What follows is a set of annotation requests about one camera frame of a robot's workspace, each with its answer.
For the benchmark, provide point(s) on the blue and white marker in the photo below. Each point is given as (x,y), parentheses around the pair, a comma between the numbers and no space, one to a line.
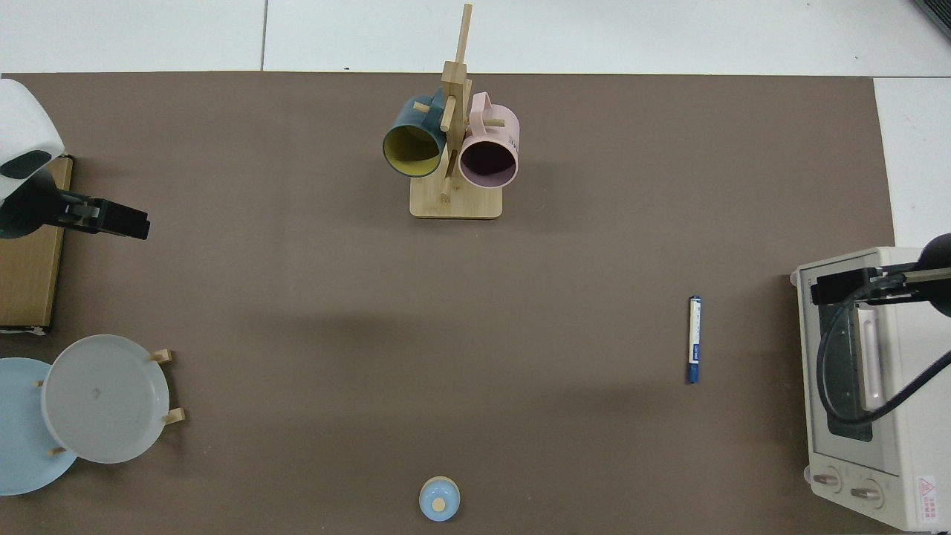
(695,334)

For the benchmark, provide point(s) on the pale toaster oven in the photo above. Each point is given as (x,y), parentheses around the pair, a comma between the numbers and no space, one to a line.
(914,446)

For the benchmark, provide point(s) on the brown table cloth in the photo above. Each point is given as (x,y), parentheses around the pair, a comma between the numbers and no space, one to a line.
(297,297)

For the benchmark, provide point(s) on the grey plate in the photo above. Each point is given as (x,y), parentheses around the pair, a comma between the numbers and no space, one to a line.
(104,416)

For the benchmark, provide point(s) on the wooden plate rack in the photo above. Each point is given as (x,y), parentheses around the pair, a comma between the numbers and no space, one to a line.
(174,416)

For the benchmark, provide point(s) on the light blue plate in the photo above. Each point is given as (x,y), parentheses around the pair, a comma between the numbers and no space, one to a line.
(22,446)

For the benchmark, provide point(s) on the dark grey slatted object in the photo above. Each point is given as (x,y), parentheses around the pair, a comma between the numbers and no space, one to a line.
(940,11)

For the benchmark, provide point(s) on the dark teal cup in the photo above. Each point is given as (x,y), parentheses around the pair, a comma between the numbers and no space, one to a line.
(401,119)

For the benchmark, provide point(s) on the wooden cup stand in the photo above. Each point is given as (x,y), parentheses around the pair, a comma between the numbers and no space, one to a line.
(455,200)

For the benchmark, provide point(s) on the pink cup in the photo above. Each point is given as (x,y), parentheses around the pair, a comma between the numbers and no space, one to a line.
(505,130)

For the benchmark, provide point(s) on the small blue round thing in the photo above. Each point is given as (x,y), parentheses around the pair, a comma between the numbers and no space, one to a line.
(431,498)

